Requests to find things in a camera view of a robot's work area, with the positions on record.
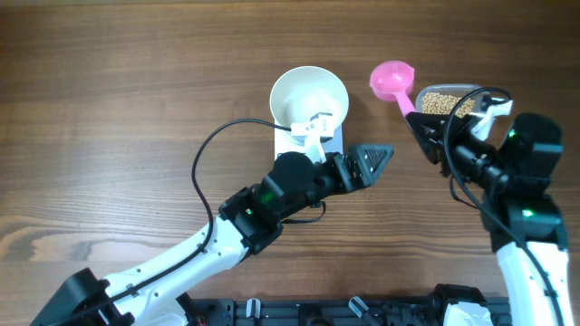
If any pink plastic scoop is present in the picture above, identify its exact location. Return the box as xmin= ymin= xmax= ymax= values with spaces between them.
xmin=369 ymin=61 xmax=415 ymax=117

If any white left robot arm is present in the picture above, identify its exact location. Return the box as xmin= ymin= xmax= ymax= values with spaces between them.
xmin=33 ymin=145 xmax=394 ymax=326

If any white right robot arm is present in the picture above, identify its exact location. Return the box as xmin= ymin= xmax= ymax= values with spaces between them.
xmin=406 ymin=112 xmax=574 ymax=325

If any white digital kitchen scale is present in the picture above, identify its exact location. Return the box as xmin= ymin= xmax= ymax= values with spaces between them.
xmin=274 ymin=126 xmax=343 ymax=163

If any white bowl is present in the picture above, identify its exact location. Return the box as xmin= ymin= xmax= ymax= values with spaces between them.
xmin=269 ymin=66 xmax=349 ymax=152

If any pile of soybeans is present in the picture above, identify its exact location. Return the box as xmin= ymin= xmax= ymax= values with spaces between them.
xmin=420 ymin=92 xmax=475 ymax=118

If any clear plastic container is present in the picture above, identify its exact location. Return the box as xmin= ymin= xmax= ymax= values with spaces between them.
xmin=415 ymin=84 xmax=498 ymax=140

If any black right camera cable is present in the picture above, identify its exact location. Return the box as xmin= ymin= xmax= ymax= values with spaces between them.
xmin=442 ymin=86 xmax=566 ymax=326

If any black camera cable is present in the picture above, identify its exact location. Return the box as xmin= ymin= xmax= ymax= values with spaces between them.
xmin=442 ymin=86 xmax=566 ymax=326
xmin=44 ymin=118 xmax=294 ymax=326

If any black left camera cable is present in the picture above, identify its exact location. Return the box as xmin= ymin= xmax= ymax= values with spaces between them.
xmin=44 ymin=118 xmax=294 ymax=326

